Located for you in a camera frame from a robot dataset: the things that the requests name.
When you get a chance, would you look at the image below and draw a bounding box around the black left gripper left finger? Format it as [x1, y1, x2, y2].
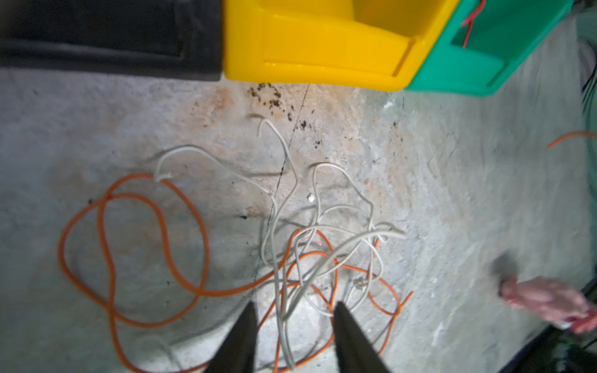
[205, 302, 258, 373]

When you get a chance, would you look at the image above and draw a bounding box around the pink crumpled object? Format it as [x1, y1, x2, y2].
[498, 276, 596, 334]

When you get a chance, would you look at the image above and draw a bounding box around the white cable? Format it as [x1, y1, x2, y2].
[153, 117, 409, 371]

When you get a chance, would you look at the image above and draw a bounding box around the black plastic bin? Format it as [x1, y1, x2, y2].
[1, 0, 223, 81]

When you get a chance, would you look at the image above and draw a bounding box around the orange cable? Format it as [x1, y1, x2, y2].
[57, 130, 597, 373]

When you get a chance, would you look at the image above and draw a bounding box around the green plastic bin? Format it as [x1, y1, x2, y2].
[407, 0, 573, 96]

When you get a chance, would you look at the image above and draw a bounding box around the yellow plastic bin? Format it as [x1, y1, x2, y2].
[222, 0, 460, 92]

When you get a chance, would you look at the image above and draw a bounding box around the red cable in green bin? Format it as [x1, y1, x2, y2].
[460, 0, 487, 48]

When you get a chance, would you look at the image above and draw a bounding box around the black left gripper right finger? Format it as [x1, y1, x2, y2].
[333, 302, 390, 373]

